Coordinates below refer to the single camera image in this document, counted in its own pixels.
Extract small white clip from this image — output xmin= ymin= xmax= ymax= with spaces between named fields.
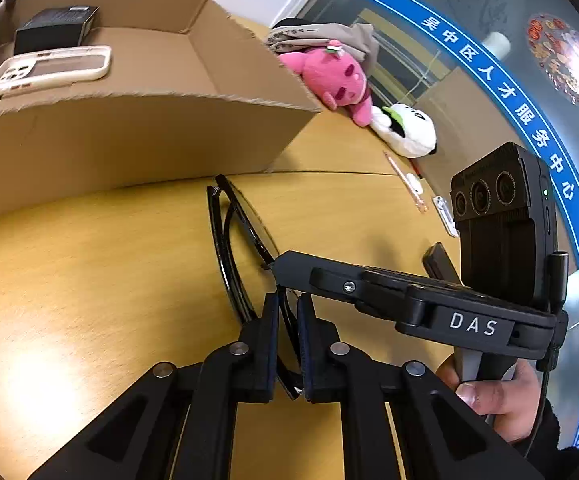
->
xmin=433 ymin=195 xmax=459 ymax=237

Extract white phone case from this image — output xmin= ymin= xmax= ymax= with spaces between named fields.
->
xmin=0 ymin=44 xmax=113 ymax=100

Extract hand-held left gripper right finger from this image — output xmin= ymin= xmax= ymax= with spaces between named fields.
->
xmin=297 ymin=292 xmax=545 ymax=480

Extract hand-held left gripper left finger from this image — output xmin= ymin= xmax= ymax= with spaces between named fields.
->
xmin=29 ymin=292 xmax=280 ymax=480

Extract grey jacket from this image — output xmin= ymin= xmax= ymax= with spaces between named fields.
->
xmin=266 ymin=17 xmax=381 ymax=63

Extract white panda plush toy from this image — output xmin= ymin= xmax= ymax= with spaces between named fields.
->
xmin=371 ymin=103 xmax=438 ymax=159

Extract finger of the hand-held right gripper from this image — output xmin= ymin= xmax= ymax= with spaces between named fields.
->
xmin=268 ymin=250 xmax=366 ymax=296

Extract glass partition with blue band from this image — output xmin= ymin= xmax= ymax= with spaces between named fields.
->
xmin=270 ymin=0 xmax=579 ymax=453

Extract magenta plush toy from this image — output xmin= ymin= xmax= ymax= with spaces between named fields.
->
xmin=278 ymin=39 xmax=373 ymax=128

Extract brown cardboard box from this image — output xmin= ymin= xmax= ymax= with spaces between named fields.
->
xmin=0 ymin=0 xmax=323 ymax=227

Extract wooden desktop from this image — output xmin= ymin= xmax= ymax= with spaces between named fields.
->
xmin=0 ymin=15 xmax=475 ymax=480

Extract small black box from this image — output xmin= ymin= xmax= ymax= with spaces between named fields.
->
xmin=12 ymin=5 xmax=100 ymax=55

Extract brown carton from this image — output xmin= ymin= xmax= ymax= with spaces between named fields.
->
xmin=416 ymin=66 xmax=473 ymax=128

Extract person's right forearm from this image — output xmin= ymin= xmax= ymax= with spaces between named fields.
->
xmin=507 ymin=397 xmax=579 ymax=480

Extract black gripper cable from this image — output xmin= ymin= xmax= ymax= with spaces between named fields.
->
xmin=536 ymin=251 xmax=571 ymax=463

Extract flat black bar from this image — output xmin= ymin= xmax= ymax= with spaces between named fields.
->
xmin=421 ymin=241 xmax=463 ymax=287

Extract black eyeglasses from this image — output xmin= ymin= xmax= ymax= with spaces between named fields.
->
xmin=206 ymin=173 xmax=304 ymax=402

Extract person's right hand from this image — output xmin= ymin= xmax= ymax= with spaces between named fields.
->
xmin=436 ymin=354 xmax=556 ymax=443

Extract round red window decal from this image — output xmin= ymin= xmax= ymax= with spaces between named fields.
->
xmin=526 ymin=11 xmax=579 ymax=112

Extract white cup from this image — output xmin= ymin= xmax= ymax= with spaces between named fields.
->
xmin=486 ymin=31 xmax=513 ymax=59

